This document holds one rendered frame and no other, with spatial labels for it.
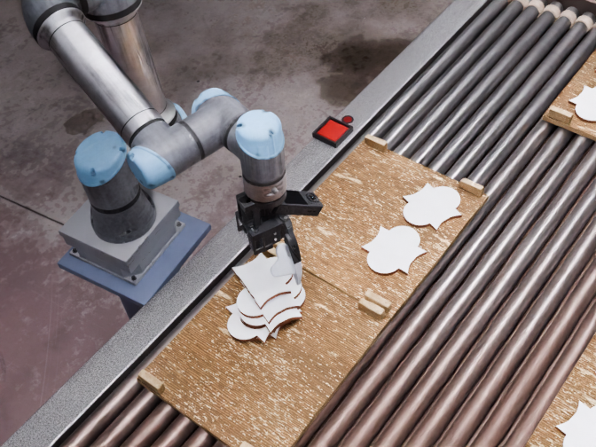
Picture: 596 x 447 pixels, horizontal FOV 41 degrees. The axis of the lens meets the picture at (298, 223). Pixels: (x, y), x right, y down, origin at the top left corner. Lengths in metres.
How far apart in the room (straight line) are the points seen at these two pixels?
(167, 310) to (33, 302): 1.37
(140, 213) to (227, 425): 0.54
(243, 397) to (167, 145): 0.56
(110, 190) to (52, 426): 0.50
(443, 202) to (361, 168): 0.23
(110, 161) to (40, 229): 1.63
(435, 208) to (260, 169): 0.65
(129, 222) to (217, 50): 2.17
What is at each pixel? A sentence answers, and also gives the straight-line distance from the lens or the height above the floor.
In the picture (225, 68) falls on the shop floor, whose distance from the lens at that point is 3.79.
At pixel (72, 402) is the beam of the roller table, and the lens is 1.73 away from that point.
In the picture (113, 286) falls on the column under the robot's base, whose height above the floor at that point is 0.87.
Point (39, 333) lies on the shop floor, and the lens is 3.02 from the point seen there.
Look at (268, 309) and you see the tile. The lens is 1.65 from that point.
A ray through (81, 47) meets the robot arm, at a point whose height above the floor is 1.54.
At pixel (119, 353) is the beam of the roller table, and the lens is 1.76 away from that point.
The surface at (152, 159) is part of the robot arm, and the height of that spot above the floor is 1.45.
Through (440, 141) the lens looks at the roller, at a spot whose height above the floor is 0.91.
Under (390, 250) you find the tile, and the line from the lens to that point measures 1.78.
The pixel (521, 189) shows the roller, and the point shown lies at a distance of 1.96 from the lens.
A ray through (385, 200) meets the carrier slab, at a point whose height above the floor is 0.94.
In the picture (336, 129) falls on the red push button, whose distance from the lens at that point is 2.07.
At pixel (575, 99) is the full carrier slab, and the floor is 0.95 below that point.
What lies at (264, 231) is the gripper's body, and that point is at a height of 1.27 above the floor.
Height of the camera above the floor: 2.36
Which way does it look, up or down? 50 degrees down
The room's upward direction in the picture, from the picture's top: 7 degrees counter-clockwise
